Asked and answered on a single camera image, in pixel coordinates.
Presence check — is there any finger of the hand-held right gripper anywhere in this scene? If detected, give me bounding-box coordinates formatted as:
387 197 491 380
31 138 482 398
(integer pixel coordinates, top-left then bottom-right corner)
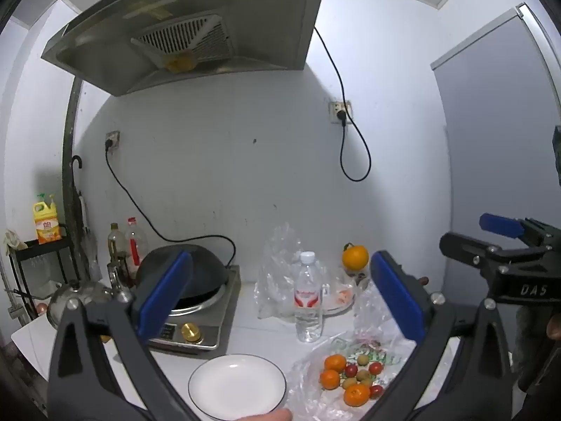
479 213 561 250
439 232 548 270

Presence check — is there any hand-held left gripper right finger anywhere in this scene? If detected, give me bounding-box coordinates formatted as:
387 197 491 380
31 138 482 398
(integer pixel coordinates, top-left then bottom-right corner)
364 250 513 421

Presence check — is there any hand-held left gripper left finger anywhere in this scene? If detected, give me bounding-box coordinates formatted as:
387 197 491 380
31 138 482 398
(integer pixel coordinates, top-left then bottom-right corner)
47 249 202 421

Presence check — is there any white plate black rim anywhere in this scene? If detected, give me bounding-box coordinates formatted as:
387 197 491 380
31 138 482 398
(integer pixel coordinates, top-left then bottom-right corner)
188 354 288 421

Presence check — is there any green printed plastic bag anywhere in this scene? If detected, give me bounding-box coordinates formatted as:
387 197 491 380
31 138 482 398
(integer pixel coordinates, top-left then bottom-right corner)
287 329 452 421

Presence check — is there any person's left hand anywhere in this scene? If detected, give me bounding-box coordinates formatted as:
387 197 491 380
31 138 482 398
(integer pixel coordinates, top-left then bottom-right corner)
239 408 293 421

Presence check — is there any crumpled clear plastic bag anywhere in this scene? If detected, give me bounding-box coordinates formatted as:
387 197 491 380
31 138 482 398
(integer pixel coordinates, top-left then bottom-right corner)
353 283 395 343

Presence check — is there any black wok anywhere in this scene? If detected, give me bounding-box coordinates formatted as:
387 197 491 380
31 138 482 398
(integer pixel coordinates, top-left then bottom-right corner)
136 244 231 301

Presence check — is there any large orange with stem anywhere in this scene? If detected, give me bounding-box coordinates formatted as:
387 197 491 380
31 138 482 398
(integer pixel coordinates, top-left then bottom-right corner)
342 242 370 271

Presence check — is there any steel induction cooker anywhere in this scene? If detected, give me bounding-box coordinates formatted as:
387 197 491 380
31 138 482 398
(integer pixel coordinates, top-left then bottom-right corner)
147 265 242 349

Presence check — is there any red cap sauce bottle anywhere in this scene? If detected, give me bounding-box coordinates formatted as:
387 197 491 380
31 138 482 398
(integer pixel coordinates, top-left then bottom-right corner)
126 217 150 273

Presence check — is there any white dish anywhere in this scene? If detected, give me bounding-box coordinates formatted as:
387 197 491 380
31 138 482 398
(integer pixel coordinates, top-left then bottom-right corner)
322 272 358 315

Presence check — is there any cooking oil bottle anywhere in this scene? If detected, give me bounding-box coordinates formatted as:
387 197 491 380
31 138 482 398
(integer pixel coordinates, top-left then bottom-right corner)
107 223 130 281

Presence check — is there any grey refrigerator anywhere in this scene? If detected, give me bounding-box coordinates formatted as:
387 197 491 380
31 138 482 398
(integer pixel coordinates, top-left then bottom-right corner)
430 4 561 273

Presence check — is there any clear water bottle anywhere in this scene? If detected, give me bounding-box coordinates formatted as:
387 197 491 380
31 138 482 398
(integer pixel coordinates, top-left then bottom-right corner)
293 251 324 343

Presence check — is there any black metal rack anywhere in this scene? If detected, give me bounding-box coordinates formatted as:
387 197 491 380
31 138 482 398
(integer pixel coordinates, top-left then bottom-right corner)
6 237 77 321

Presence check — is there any large clear plastic bag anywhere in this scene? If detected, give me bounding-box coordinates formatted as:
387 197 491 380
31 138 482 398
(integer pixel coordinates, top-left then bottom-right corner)
254 223 325 320

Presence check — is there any black folded umbrella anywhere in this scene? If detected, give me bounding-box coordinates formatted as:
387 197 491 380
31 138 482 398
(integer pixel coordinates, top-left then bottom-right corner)
71 155 95 273

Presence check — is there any yellow detergent bottle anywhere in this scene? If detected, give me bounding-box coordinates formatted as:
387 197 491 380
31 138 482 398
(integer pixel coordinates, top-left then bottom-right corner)
33 193 63 245

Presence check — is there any beige rubber glove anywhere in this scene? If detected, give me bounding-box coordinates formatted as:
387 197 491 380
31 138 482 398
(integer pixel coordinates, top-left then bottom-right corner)
4 229 28 250

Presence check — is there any dark vertical pipe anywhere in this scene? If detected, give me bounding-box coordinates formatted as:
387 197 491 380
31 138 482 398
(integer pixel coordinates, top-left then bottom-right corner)
61 76 84 268

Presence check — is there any black induction cooker cable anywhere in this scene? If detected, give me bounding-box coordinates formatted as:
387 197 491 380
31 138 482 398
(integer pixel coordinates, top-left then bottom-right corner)
104 139 237 269

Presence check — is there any black range hood cable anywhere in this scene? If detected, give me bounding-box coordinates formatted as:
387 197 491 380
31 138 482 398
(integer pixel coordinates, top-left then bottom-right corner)
313 26 372 182

